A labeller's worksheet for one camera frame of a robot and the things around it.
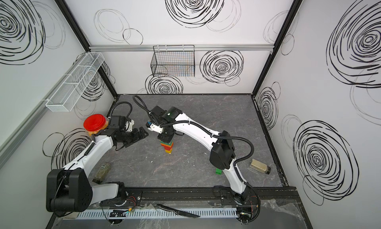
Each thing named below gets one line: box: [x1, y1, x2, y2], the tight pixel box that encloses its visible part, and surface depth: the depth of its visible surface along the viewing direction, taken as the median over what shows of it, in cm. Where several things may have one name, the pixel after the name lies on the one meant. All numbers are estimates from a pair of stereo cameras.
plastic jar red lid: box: [83, 114, 109, 137], surface depth 82 cm
